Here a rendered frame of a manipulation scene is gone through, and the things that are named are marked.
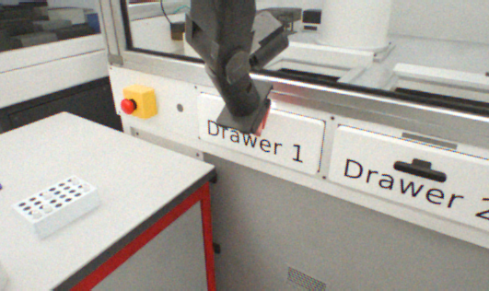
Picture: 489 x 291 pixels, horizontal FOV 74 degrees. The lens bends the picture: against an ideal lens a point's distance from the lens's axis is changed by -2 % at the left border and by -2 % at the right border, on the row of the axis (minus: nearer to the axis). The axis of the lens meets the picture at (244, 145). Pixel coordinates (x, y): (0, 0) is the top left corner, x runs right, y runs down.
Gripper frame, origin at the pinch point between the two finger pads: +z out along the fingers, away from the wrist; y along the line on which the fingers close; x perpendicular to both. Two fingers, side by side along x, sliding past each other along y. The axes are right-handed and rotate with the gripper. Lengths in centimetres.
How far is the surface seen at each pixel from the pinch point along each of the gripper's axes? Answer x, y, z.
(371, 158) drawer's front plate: -21.1, 1.4, 1.9
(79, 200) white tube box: 23.7, -26.7, -6.0
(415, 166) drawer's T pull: -27.9, 0.4, -1.9
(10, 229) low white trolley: 31.2, -36.7, -9.0
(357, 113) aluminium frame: -17.1, 6.7, -2.7
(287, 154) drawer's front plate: -5.6, -0.9, 5.4
